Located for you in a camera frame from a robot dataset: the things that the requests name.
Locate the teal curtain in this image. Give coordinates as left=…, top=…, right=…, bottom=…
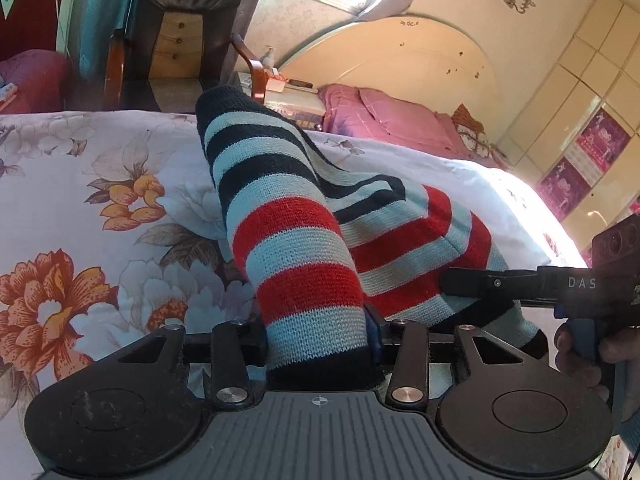
left=78, top=0, right=130, bottom=80

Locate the floral white bed quilt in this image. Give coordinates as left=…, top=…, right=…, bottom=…
left=0, top=109, right=589, bottom=480

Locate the pink pillow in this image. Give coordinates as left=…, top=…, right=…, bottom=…
left=319, top=84, right=472, bottom=159

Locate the bedside nightstand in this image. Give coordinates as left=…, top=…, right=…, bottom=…
left=264, top=78, right=326, bottom=131

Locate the pink wall calendar poster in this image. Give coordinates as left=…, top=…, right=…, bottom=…
left=535, top=104, right=636, bottom=222

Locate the magenta pillow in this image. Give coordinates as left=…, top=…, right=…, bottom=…
left=1, top=49, right=73, bottom=115

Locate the black leather wooden armchair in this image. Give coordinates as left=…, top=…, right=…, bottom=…
left=102, top=0, right=268, bottom=114

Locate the person's right hand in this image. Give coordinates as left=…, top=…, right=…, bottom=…
left=553, top=320, right=640, bottom=403

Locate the cream arched headboard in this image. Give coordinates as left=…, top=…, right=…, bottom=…
left=279, top=15, right=502, bottom=142

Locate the red heart-shaped headboard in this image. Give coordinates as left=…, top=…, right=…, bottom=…
left=1, top=0, right=74, bottom=61

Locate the striped knit children's sweater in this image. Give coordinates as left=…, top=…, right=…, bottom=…
left=195, top=86, right=548, bottom=391

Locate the orange patterned cushion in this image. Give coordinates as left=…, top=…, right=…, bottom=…
left=451, top=104, right=496, bottom=162

